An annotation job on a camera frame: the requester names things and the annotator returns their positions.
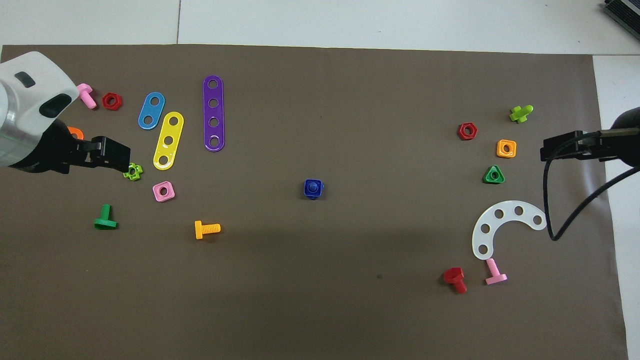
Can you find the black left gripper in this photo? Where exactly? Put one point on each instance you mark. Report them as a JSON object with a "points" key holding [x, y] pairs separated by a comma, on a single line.
{"points": [[55, 150]]}

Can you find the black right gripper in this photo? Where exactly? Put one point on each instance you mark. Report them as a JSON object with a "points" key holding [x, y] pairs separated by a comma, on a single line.
{"points": [[627, 140]]}

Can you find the blue square plastic nut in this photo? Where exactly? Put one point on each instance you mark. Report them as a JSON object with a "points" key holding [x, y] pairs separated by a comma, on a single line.
{"points": [[307, 189]]}

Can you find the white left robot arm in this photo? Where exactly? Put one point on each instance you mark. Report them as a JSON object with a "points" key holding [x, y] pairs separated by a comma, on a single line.
{"points": [[30, 100]]}

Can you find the orange angled three-hole plate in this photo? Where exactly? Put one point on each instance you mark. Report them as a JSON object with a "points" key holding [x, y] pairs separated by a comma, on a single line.
{"points": [[76, 131]]}

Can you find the lime green cross nut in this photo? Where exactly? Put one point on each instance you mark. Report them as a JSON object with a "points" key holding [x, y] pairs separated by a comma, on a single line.
{"points": [[139, 171]]}

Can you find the red hexagonal plastic nut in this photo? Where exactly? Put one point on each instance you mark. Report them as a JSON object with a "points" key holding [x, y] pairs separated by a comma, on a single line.
{"points": [[460, 131], [105, 101]]}

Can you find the pink plastic bolt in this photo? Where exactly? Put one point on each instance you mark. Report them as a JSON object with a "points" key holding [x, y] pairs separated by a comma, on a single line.
{"points": [[492, 267], [90, 101]]}

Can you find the blue two-hole plastic plate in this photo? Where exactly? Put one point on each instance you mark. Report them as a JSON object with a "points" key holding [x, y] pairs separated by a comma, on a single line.
{"points": [[151, 111]]}

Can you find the dark green plastic bolt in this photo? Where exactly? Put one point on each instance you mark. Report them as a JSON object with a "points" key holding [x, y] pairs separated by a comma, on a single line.
{"points": [[105, 212]]}

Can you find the lime green cross-head bolt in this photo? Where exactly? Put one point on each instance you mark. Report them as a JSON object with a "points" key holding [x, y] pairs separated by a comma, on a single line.
{"points": [[520, 115]]}

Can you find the pink square plastic nut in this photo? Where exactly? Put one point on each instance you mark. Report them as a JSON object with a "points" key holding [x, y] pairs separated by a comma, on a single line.
{"points": [[157, 192]]}

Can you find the yellow three-hole plastic plate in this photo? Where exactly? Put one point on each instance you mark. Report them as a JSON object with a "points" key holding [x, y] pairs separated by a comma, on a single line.
{"points": [[171, 130]]}

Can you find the orange square plastic nut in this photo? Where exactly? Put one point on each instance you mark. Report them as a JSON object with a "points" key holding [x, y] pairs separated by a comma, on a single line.
{"points": [[500, 149]]}

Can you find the green triangular plastic nut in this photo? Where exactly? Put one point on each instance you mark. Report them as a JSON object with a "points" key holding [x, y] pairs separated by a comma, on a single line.
{"points": [[487, 179]]}

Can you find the white curved five-hole plate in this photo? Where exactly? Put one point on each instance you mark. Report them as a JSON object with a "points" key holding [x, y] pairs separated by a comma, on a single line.
{"points": [[491, 221]]}

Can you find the purple four-hole plastic plate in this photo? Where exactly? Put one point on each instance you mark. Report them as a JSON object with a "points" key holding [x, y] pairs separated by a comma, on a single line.
{"points": [[213, 112]]}

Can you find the orange plastic bolt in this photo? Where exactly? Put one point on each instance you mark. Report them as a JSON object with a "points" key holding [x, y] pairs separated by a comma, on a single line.
{"points": [[210, 229]]}

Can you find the black ribbed device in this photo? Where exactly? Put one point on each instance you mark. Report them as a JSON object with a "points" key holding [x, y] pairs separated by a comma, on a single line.
{"points": [[627, 10]]}

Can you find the red plastic bolt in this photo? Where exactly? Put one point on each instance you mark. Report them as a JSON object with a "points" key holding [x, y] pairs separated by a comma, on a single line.
{"points": [[454, 276]]}

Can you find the brown table mat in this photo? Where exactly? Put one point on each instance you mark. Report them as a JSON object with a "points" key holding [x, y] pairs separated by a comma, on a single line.
{"points": [[320, 300]]}

